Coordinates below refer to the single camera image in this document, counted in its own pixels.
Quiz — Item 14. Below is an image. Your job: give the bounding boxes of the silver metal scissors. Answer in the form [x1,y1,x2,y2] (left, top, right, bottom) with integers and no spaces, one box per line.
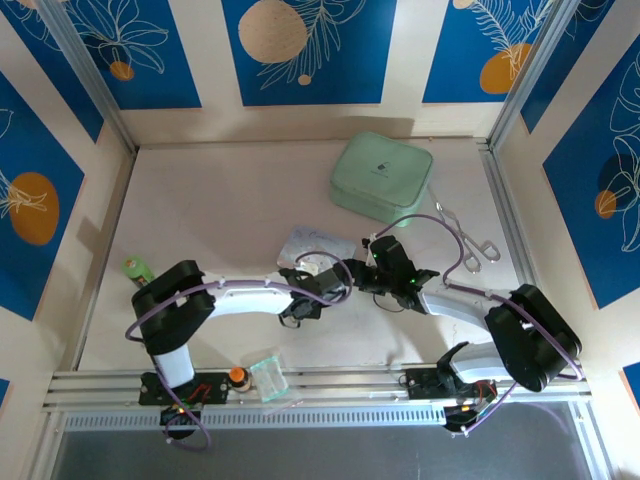
[433,199,501,274]

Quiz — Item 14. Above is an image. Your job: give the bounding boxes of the clear plastic bag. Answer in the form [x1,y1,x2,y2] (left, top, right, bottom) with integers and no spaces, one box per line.
[248,354,302,416]

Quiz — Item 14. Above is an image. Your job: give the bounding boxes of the mint green zip pouch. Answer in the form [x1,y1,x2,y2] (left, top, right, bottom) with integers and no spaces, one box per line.
[327,130,434,229]

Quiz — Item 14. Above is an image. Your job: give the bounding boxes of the small orange cap bottle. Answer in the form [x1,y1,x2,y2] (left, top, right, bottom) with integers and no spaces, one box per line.
[228,366,254,396]

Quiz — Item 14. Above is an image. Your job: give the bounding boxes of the black controller board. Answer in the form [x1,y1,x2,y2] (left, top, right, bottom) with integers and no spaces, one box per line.
[159,404,204,429]
[442,403,494,432]

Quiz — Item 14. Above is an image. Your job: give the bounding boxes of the green bottle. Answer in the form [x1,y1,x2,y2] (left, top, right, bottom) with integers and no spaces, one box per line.
[122,254,154,288]

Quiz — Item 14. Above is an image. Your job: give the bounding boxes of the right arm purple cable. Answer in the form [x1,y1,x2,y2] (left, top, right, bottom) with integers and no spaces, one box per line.
[373,213,586,437]

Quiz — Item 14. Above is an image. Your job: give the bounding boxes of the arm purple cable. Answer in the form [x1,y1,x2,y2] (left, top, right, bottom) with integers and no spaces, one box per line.
[124,253,354,452]
[373,213,586,437]

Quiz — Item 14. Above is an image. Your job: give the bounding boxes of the aluminium table edge rail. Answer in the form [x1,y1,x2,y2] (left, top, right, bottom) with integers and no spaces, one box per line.
[42,358,594,412]

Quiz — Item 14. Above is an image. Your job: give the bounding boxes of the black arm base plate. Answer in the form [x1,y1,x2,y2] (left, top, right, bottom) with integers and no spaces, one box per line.
[405,367,499,402]
[138,370,232,407]

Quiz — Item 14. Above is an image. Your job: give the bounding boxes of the grey slotted cable duct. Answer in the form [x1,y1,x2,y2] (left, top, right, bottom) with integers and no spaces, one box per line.
[62,403,585,434]

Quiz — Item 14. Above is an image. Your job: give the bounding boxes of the aluminium side rail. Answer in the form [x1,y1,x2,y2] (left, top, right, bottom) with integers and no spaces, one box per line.
[477,140,564,362]

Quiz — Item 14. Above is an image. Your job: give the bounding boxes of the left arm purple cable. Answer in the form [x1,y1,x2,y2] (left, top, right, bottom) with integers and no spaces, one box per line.
[124,253,354,452]

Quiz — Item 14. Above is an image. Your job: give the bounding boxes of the aluminium frame post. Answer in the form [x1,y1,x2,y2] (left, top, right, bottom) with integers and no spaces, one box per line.
[35,0,140,154]
[485,0,576,152]

